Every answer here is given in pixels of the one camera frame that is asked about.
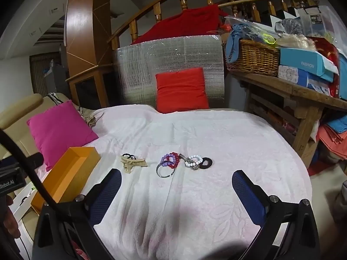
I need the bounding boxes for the wooden table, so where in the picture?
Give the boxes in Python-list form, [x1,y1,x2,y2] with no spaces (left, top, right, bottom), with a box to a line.
[228,70,347,167]

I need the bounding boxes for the stack of folded clothes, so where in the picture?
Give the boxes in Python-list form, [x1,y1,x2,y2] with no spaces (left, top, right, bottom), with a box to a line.
[316,114,347,161]

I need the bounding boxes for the silver foil mat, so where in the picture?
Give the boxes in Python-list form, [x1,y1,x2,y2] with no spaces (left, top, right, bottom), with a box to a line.
[113,35,225,109]

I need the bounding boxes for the beige sofa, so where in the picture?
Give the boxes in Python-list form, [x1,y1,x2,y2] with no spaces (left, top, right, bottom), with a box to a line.
[0,93,71,168]

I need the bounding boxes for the striped cloth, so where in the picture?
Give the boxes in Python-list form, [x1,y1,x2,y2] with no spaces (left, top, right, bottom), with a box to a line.
[47,93,66,106]

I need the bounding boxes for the beige tasselled cloth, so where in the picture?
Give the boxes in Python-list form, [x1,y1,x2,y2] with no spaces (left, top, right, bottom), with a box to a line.
[79,108,104,128]

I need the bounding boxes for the red cloth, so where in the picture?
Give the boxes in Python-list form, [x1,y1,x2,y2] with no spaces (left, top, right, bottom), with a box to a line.
[131,5,228,45]

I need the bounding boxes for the blue cloth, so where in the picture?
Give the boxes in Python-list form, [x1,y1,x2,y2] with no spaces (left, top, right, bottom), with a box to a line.
[226,24,261,63]

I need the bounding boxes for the wicker basket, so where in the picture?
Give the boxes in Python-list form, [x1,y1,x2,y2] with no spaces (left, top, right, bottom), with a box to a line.
[225,39,281,78]

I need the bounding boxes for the person's left hand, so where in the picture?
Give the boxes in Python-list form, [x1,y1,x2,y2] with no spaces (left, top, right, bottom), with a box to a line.
[0,195,21,239]

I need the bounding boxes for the orange box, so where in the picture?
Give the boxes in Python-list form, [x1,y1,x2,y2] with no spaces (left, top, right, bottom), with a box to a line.
[30,147,101,214]

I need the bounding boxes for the pink cushion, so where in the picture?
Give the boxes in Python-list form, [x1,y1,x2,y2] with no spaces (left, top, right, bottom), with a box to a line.
[26,100,98,172]

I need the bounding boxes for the silver bangle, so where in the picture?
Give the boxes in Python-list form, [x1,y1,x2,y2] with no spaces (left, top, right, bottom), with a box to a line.
[156,162,178,179]

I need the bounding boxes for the brown wooden column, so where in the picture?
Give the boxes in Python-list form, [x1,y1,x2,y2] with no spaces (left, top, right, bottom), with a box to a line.
[65,0,112,109]

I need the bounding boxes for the red patterned bag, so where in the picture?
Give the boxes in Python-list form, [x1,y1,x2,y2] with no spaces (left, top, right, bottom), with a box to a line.
[312,36,342,98]

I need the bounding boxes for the white patterned box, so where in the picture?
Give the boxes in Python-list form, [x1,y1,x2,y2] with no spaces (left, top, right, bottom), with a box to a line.
[278,65,309,86]

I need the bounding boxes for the red cushion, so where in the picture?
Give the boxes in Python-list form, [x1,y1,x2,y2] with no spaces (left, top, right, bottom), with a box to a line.
[155,67,210,114]

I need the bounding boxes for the red bead bracelet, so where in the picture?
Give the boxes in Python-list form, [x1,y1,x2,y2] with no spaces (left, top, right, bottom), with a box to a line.
[167,152,181,170]

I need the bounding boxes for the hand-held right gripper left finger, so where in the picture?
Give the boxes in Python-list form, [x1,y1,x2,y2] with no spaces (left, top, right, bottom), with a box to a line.
[33,168,122,260]

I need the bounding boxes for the pale pink blanket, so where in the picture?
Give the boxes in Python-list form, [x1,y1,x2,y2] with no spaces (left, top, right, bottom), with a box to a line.
[35,104,312,260]

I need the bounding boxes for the white bead bracelet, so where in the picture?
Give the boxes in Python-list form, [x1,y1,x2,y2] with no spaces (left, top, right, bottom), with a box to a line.
[185,155,203,168]

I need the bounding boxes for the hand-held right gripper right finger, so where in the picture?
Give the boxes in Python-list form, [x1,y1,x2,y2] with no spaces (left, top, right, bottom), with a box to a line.
[232,169,322,260]

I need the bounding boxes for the black cable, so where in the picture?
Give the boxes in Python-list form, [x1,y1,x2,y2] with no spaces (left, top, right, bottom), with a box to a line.
[0,128,65,215]

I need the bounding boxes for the black ring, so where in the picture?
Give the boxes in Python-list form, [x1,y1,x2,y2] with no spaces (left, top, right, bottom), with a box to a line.
[196,157,214,170]

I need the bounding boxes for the blue cardboard box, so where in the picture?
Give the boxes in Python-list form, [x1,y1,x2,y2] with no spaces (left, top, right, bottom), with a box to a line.
[279,47,336,82]

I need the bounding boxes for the beige hair claw clip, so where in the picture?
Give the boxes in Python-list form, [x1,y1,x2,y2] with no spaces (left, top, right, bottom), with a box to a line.
[121,157,149,174]

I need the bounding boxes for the clear plastic bag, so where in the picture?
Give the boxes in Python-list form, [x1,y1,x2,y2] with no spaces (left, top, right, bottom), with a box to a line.
[297,5,337,37]

